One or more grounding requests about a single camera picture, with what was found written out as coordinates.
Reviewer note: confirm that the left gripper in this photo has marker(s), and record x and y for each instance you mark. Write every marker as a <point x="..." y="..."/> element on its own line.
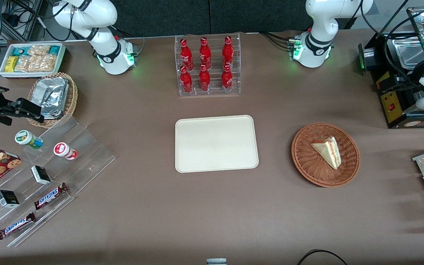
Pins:
<point x="413" y="81"/>

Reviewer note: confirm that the triangular sandwich with red filling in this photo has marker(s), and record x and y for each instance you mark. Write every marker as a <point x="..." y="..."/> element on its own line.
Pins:
<point x="328" y="151"/>

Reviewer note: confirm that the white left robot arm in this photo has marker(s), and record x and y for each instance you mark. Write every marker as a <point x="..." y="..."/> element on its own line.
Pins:
<point x="320" y="22"/>

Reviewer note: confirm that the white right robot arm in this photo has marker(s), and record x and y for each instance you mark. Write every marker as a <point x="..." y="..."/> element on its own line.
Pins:
<point x="101" y="40"/>

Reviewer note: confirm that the light tan wicker basket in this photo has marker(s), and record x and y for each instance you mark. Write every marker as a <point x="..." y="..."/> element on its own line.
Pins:
<point x="71" y="99"/>

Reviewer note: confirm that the brown wicker basket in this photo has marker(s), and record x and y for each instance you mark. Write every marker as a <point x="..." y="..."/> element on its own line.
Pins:
<point x="307" y="165"/>

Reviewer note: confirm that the cream plastic tray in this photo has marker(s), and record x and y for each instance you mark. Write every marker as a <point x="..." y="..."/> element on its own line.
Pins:
<point x="215" y="143"/>

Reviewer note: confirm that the green lidded small bottle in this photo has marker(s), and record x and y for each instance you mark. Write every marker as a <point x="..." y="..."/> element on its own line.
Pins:
<point x="26" y="138"/>

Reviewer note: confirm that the steel pan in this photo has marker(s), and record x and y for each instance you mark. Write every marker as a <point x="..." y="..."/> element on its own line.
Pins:
<point x="412" y="53"/>

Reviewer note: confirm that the black food warmer case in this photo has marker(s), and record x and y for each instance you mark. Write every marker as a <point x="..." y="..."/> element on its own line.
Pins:
<point x="392" y="106"/>

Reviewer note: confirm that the silver foil wrapped package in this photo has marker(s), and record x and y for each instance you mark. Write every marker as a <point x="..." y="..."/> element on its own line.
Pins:
<point x="52" y="88"/>
<point x="52" y="110"/>

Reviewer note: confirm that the white rectangular snack bin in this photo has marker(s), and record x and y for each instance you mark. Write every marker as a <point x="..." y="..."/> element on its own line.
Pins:
<point x="2" y="71"/>

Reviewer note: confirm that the yellow snack packet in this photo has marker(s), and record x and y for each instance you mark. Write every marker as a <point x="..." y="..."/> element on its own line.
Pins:
<point x="11" y="64"/>

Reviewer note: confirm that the clear bag of crackers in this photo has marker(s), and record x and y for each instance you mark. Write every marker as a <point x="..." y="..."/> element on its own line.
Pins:
<point x="37" y="63"/>
<point x="39" y="50"/>

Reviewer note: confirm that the teal snack packet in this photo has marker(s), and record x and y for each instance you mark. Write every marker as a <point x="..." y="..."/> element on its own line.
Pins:
<point x="20" y="51"/>
<point x="54" y="50"/>

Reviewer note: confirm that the red lidded small bottle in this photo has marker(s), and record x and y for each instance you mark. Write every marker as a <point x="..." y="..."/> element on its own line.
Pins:
<point x="63" y="150"/>

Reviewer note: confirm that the small black carton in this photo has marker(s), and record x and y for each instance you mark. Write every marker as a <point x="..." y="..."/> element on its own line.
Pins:
<point x="41" y="175"/>
<point x="7" y="198"/>

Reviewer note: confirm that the clear acrylic stepped display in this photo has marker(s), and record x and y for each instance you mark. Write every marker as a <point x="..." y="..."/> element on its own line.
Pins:
<point x="87" y="154"/>

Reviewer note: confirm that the Snickers chocolate bar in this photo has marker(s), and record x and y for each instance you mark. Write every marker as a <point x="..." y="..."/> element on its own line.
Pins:
<point x="50" y="195"/>
<point x="16" y="226"/>

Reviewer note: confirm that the red cola bottle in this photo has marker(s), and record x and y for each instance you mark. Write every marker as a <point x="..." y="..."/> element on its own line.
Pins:
<point x="204" y="80"/>
<point x="227" y="80"/>
<point x="185" y="54"/>
<point x="186" y="81"/>
<point x="228" y="51"/>
<point x="205" y="53"/>

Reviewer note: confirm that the clear acrylic bottle rack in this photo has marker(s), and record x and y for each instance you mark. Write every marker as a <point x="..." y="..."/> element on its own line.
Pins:
<point x="215" y="82"/>

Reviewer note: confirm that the small grey device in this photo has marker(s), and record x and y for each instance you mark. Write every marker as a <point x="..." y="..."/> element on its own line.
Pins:
<point x="216" y="261"/>

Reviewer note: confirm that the grey metal frame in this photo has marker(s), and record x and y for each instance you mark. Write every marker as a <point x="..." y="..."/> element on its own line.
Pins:
<point x="28" y="18"/>

